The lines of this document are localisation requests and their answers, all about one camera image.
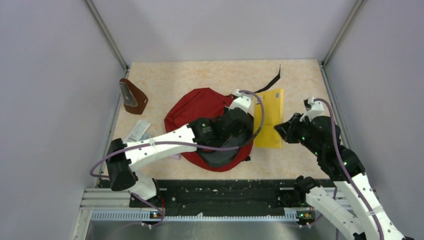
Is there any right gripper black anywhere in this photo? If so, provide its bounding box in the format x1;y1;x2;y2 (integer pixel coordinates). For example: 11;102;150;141
275;112;322;155

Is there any yellow notebook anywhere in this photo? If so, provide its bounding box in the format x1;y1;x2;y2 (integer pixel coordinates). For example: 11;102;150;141
253;88;284;149

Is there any red backpack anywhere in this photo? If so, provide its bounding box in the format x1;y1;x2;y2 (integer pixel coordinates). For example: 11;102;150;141
163;64;282;173

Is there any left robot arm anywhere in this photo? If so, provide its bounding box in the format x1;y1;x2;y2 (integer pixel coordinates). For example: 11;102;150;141
105;107;253;207

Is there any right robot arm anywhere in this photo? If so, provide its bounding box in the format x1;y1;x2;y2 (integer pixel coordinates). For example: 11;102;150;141
274;113;409;240

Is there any pink highlighter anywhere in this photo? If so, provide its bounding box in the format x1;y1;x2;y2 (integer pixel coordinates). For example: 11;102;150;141
170;154;182;160

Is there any white packaged card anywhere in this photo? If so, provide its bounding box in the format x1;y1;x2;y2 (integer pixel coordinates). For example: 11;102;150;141
123;119;151;143

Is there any brown leather case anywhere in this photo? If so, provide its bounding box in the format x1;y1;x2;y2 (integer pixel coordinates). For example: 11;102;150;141
119;78;149;115

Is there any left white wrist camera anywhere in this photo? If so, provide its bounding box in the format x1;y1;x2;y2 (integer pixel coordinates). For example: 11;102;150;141
228;89;252;113

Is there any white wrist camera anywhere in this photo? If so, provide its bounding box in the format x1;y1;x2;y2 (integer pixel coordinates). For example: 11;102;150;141
299;97;325;122
228;89;252;113

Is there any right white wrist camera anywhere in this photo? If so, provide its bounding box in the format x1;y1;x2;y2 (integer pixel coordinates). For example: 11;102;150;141
299;97;325;122

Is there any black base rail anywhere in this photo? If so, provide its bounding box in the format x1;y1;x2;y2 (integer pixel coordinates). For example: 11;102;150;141
147;179;309;217

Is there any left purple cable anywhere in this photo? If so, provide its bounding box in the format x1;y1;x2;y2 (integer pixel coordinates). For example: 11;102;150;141
89;90;266;229

